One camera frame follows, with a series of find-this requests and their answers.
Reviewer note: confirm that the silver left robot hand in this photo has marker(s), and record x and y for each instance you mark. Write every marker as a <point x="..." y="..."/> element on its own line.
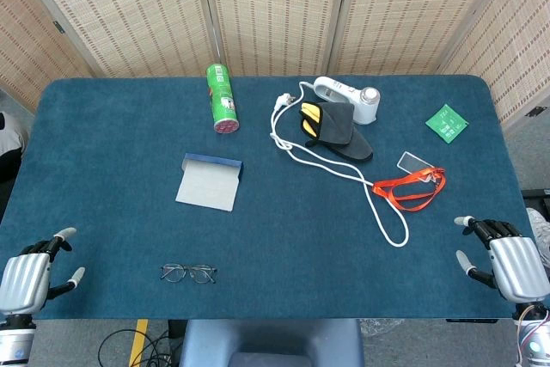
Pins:
<point x="23" y="281"/>

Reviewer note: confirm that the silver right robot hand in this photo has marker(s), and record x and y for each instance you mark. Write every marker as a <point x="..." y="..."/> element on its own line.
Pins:
<point x="515" y="268"/>

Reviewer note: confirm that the thin metal-framed eyeglasses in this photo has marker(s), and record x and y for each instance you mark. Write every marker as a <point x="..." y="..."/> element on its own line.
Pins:
<point x="172" y="273"/>

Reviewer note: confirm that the blue glasses case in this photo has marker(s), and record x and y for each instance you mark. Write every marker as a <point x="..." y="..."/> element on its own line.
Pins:
<point x="208" y="186"/>

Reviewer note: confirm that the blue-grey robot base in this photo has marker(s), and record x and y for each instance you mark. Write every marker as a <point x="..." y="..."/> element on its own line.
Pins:
<point x="266" y="337"/>

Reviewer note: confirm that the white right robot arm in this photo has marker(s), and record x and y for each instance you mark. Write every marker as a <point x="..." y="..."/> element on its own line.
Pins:
<point x="535" y="345"/>

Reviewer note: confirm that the grey shoe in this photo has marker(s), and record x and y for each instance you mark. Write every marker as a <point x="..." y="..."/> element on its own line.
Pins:
<point x="539" y="229"/>

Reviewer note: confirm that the black table control panel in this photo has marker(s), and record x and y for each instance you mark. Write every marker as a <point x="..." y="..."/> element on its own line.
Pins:
<point x="472" y="321"/>

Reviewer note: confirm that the black equipment base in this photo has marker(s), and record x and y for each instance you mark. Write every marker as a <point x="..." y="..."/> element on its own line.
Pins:
<point x="537" y="193"/>

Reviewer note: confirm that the yellow floor tape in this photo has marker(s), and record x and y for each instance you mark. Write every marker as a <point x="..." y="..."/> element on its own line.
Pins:
<point x="138" y="341"/>

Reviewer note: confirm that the clear badge holder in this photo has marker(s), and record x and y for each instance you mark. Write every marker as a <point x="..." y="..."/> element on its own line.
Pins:
<point x="412" y="163"/>

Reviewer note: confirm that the small screen hinge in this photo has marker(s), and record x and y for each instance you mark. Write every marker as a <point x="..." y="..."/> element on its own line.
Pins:
<point x="533" y="112"/>
<point x="59" y="27"/>

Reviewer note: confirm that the green sachet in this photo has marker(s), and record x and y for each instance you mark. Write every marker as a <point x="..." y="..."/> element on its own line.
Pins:
<point x="447" y="123"/>

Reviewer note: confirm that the white handheld garment steamer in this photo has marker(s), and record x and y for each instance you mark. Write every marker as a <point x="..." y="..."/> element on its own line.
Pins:
<point x="365" y="109"/>

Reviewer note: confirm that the grey and yellow mitt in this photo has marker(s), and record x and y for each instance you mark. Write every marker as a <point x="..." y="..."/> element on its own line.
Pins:
<point x="339" y="126"/>

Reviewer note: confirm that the blue table cloth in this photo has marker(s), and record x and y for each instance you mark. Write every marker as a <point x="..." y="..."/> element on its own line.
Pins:
<point x="275" y="221"/>

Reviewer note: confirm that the green chip can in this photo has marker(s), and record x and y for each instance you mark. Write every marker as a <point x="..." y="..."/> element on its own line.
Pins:
<point x="222" y="100"/>

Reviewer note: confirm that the bamboo folding screen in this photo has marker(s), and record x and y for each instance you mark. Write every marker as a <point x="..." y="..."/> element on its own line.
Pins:
<point x="129" y="10"/>

